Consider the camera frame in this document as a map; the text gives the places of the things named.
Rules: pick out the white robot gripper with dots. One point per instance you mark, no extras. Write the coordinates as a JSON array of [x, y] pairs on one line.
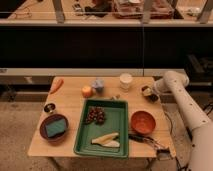
[[147, 91]]

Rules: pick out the black eraser block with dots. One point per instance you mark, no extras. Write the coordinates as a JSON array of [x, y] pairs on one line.
[[153, 98]]

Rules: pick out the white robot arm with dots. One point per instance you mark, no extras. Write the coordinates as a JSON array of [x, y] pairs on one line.
[[199, 124]]

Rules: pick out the white plastic cup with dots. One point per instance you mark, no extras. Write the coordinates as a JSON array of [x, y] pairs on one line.
[[125, 81]]

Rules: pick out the small metal object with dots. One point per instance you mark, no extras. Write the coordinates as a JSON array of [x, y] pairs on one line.
[[115, 97]]

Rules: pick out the orange bowl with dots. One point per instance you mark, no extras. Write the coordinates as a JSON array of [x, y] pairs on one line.
[[143, 122]]

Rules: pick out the green plastic tray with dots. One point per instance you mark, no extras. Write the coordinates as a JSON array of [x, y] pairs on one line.
[[116, 114]]

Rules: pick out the grey crumpled cup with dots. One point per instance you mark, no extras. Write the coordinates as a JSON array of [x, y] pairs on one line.
[[98, 85]]

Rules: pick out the bunch of dark grapes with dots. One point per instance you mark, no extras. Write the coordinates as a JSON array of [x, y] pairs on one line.
[[96, 115]]

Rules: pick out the orange fruit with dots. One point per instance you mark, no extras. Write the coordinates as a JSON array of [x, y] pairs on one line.
[[87, 91]]

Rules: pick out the orange carrot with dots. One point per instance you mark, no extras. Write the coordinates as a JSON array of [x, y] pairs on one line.
[[56, 86]]

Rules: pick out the teal sponge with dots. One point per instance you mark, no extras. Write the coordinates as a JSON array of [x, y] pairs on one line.
[[55, 127]]

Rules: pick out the dark purple bowl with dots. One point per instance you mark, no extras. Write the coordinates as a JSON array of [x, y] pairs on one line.
[[49, 120]]

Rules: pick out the small metal can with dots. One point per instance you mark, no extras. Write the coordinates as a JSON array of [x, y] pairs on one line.
[[50, 108]]

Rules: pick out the black handled brush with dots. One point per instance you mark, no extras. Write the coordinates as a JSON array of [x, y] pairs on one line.
[[161, 151]]

